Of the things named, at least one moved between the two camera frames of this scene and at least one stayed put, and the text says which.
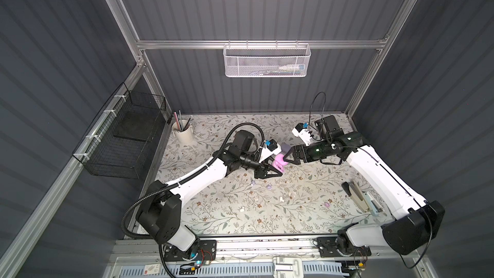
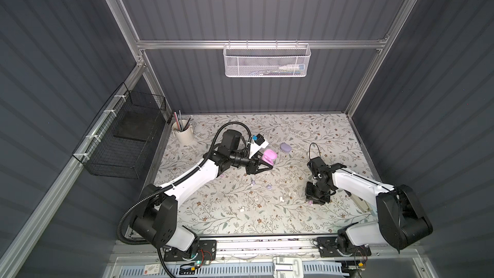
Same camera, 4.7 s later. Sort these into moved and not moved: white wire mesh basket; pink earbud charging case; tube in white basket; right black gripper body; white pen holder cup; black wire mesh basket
Moved: right black gripper body; pink earbud charging case
Not moved: white pen holder cup; white wire mesh basket; black wire mesh basket; tube in white basket
